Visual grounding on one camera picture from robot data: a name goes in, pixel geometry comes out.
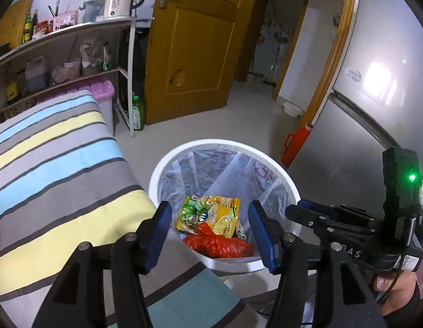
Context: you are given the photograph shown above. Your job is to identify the light green wrapper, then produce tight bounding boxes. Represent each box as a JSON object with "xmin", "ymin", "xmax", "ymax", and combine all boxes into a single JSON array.
[{"xmin": 236, "ymin": 220, "xmax": 251, "ymax": 242}]

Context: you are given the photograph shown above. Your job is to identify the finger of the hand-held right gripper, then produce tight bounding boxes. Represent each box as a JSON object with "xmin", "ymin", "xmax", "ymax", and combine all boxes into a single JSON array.
[
  {"xmin": 285, "ymin": 204, "xmax": 383, "ymax": 247},
  {"xmin": 296, "ymin": 199, "xmax": 378, "ymax": 221}
]

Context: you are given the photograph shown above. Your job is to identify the yellow label dark bottle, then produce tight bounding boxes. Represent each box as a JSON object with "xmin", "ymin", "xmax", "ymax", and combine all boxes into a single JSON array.
[{"xmin": 5, "ymin": 63, "xmax": 20, "ymax": 105}]

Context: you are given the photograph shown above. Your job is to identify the green plastic bottle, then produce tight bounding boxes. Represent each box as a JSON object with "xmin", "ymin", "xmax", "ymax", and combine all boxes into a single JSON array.
[{"xmin": 131, "ymin": 92, "xmax": 145, "ymax": 131}]

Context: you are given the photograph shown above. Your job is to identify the striped blanket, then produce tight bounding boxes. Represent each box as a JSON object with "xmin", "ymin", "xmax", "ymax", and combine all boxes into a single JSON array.
[{"xmin": 0, "ymin": 90, "xmax": 243, "ymax": 328}]

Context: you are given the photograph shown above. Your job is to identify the crumpled plastic bags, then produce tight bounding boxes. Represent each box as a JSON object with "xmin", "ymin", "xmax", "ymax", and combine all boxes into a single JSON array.
[{"xmin": 79, "ymin": 39, "xmax": 113, "ymax": 76}]

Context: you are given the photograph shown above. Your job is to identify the wooden cutting board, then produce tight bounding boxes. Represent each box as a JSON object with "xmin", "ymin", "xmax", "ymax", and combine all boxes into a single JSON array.
[{"xmin": 0, "ymin": 0, "xmax": 35, "ymax": 46}]

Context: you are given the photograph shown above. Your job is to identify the white basin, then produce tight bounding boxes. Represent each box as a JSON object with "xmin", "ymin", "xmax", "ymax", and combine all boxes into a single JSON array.
[{"xmin": 283, "ymin": 102, "xmax": 305, "ymax": 117}]

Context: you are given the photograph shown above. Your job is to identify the clear plastic bin liner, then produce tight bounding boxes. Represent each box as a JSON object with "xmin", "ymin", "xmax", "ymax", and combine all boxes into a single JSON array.
[{"xmin": 158, "ymin": 143, "xmax": 290, "ymax": 263}]

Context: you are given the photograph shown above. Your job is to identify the silver fridge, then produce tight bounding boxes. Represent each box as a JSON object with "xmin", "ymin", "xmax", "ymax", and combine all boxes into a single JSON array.
[{"xmin": 302, "ymin": 0, "xmax": 423, "ymax": 219}]

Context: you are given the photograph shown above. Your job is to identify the pink lid storage box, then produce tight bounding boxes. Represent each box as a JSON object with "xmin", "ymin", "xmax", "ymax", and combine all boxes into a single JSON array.
[{"xmin": 37, "ymin": 78, "xmax": 116, "ymax": 135}]

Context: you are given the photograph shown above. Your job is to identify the white plastic bin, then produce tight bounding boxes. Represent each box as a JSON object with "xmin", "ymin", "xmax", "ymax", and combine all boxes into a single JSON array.
[{"xmin": 148, "ymin": 138, "xmax": 300, "ymax": 274}]

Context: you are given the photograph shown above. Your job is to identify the white plastic tub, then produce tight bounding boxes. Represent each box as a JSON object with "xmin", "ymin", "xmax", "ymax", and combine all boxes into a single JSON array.
[{"xmin": 63, "ymin": 58, "xmax": 81, "ymax": 79}]

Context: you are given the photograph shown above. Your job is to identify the white shelf unit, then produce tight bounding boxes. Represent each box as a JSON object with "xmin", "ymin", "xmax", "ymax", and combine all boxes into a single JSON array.
[{"xmin": 0, "ymin": 17, "xmax": 137, "ymax": 137}]

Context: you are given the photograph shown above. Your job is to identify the person's right hand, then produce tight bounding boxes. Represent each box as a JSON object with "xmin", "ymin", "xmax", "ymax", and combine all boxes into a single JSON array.
[{"xmin": 370, "ymin": 271, "xmax": 420, "ymax": 317}]

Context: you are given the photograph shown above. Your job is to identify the pink utensil box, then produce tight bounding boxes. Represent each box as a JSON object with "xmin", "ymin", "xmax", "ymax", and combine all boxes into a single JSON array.
[{"xmin": 52, "ymin": 10, "xmax": 79, "ymax": 32}]

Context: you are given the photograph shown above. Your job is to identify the orange red jug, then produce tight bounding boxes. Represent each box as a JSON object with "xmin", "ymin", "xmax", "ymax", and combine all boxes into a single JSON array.
[{"xmin": 281, "ymin": 123, "xmax": 315, "ymax": 168}]

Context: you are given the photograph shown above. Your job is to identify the person's right forearm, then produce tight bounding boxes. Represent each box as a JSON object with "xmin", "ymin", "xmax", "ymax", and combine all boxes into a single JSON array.
[{"xmin": 384, "ymin": 280, "xmax": 423, "ymax": 328}]

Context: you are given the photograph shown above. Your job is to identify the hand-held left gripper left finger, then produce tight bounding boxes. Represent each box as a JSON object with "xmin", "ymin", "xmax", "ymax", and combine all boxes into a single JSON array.
[{"xmin": 32, "ymin": 201, "xmax": 173, "ymax": 328}]

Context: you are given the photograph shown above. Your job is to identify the grey plastic pitcher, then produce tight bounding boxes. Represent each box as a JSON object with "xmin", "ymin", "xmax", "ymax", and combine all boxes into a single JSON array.
[{"xmin": 82, "ymin": 0, "xmax": 107, "ymax": 23}]

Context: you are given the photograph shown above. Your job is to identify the yellow wooden door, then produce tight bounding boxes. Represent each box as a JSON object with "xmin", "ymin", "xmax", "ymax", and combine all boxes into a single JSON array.
[{"xmin": 144, "ymin": 0, "xmax": 263, "ymax": 126}]

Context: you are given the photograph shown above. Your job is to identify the yellow snack bag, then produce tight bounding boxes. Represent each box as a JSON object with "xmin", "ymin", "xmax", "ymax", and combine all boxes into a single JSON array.
[{"xmin": 176, "ymin": 195, "xmax": 241, "ymax": 239}]

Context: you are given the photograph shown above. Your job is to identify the red plastic bag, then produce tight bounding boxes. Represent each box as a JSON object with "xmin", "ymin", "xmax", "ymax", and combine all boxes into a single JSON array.
[{"xmin": 183, "ymin": 224, "xmax": 254, "ymax": 259}]

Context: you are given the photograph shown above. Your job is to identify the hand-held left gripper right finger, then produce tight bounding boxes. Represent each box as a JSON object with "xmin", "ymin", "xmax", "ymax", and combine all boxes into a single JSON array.
[{"xmin": 247, "ymin": 200, "xmax": 386, "ymax": 328}]

